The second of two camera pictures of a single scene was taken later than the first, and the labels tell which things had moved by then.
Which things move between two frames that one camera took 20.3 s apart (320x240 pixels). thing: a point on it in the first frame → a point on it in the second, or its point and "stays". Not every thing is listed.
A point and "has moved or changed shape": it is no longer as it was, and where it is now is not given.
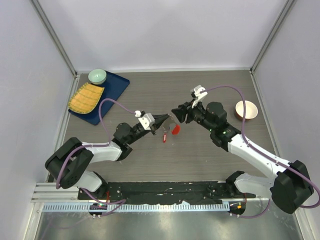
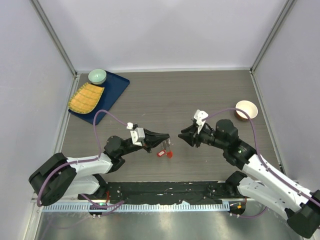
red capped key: x=164 y=137 has moved or changed shape
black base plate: x=143 y=192 stays
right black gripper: x=181 y=112 → x=190 y=137
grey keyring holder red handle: x=175 y=129 → x=168 y=142
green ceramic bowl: x=97 y=76 stays
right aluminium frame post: x=287 y=7 stays
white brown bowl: x=251 y=112 stays
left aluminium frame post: x=41 y=13 stays
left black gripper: x=159 y=120 → x=152 y=139
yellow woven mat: x=85 y=99 stays
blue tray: x=114 y=85 stays
